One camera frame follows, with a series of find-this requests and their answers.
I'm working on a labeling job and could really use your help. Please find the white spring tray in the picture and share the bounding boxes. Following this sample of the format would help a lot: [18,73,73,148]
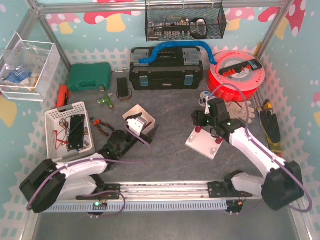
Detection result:
[122,104,156,135]

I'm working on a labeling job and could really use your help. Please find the black circuit board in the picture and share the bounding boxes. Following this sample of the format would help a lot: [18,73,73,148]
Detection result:
[67,114,85,151]

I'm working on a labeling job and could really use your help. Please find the solder wire spool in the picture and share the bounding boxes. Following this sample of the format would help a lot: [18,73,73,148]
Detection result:
[198,91,211,107]

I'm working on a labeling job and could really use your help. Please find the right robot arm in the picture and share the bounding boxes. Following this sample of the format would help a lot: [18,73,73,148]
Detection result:
[191,98,305,211]

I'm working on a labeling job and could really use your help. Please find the clear acrylic wall box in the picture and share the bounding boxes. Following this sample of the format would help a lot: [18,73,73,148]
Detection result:
[0,33,61,102]

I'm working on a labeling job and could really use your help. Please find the orange utility knife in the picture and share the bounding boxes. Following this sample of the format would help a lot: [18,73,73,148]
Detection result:
[56,84,71,108]

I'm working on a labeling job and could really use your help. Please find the black rubber glove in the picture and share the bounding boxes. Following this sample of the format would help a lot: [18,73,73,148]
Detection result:
[259,110,283,154]

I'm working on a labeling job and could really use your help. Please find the white peg board fixture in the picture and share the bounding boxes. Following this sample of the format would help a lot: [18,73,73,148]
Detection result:
[185,127,222,160]

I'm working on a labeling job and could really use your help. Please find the black wire mesh basket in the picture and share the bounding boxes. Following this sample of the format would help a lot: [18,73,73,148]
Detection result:
[145,3,227,42]

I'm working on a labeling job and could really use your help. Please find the blue corrugated hose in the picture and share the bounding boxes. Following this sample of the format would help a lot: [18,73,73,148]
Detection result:
[138,41,218,66]

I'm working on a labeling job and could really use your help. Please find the black socket holder rail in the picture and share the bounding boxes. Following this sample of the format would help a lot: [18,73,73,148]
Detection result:
[218,59,263,77]

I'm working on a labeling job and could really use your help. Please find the blue white gloves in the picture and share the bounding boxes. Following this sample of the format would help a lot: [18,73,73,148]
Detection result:
[4,66,32,86]

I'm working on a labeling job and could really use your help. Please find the white perforated basket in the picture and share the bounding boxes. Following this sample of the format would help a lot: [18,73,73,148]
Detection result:
[45,101,95,162]

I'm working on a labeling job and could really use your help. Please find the green toy drill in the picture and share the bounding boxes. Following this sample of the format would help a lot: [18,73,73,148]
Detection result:
[97,92,114,110]

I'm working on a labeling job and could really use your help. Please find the black battery holder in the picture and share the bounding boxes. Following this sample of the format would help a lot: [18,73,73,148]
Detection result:
[116,77,132,101]

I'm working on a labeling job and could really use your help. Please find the red spring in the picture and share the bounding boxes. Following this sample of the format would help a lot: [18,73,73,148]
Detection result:
[215,138,223,145]
[195,126,202,133]

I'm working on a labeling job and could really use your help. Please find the black tool box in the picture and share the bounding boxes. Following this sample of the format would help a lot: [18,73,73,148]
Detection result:
[129,47,204,91]

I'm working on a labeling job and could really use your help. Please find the orange black pliers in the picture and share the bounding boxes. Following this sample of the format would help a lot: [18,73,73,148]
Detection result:
[90,117,115,137]

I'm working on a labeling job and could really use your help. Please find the yellow handled tool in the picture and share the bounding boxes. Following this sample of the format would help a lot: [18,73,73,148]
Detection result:
[256,99,273,112]

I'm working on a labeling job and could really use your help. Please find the green plastic case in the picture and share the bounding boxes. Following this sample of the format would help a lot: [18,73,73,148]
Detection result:
[67,62,112,92]

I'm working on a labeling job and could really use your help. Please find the red tubing spool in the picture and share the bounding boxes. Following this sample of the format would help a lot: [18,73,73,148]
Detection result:
[206,50,266,102]

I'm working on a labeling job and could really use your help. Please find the beige work glove rear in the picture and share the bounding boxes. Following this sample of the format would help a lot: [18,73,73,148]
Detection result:
[225,101,256,124]

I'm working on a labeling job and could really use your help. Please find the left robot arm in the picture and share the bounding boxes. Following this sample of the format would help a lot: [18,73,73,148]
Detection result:
[19,112,158,213]

